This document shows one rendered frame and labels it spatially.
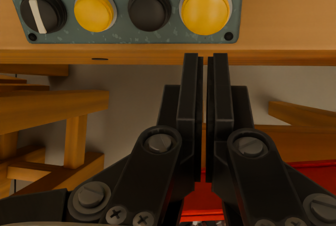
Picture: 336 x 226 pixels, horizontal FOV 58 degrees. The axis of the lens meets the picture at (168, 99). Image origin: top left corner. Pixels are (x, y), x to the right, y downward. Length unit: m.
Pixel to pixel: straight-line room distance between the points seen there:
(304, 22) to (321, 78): 0.96
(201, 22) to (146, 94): 0.96
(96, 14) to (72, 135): 0.80
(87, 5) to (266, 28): 0.12
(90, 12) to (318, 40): 0.15
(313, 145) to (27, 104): 0.53
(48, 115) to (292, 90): 0.81
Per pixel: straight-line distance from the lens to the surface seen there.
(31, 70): 1.01
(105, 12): 0.20
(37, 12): 0.21
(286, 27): 0.23
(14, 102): 0.64
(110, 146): 1.20
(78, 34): 0.22
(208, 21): 0.19
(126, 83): 1.16
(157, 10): 0.19
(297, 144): 0.34
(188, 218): 0.22
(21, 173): 1.08
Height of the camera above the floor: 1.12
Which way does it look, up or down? 83 degrees down
